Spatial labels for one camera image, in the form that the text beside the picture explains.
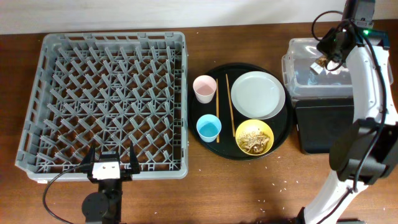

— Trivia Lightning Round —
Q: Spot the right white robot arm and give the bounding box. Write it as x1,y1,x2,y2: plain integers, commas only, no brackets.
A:
293,1,397,224

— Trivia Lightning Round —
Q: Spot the wooden chopstick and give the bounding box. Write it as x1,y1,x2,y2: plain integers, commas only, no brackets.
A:
225,73,236,137
216,79,220,143

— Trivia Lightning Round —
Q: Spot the left wooden chopstick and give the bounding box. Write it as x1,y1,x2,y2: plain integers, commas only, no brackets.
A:
216,79,220,143

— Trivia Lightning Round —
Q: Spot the clear plastic waste bin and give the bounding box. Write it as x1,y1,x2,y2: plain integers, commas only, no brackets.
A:
281,37,394,101

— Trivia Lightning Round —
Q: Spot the yellow bowl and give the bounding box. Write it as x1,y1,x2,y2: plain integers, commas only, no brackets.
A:
235,119,274,156

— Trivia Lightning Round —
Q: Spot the brown foil wrapper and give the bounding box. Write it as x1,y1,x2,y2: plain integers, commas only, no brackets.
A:
310,56,328,75

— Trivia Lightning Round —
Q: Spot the right wooden chopstick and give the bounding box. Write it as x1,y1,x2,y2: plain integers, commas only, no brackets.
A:
225,73,236,137

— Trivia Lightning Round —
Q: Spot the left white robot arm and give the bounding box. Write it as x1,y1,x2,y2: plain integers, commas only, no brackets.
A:
81,146,141,224

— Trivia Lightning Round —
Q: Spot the pink plastic cup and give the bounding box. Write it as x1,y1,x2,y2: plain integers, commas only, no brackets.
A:
193,75,217,104

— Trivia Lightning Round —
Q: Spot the grey plastic dishwasher rack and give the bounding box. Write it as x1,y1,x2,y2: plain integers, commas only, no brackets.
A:
15,32,188,183

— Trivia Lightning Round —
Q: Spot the round black tray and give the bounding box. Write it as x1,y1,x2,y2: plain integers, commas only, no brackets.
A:
188,63,294,161

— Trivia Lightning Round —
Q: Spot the light blue plastic cup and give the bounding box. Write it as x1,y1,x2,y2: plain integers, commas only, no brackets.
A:
196,114,222,142

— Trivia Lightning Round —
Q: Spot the black rectangular waste tray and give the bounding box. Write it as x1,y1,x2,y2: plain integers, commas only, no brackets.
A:
295,98,354,154

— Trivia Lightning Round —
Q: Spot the food scraps pile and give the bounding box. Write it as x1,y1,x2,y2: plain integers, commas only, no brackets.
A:
237,129,272,156

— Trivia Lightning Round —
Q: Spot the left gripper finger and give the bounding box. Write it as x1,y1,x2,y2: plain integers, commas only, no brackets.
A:
129,143,141,174
80,145,96,173

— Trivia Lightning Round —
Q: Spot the white round plate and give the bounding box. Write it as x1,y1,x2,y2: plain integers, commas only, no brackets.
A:
231,71,286,119

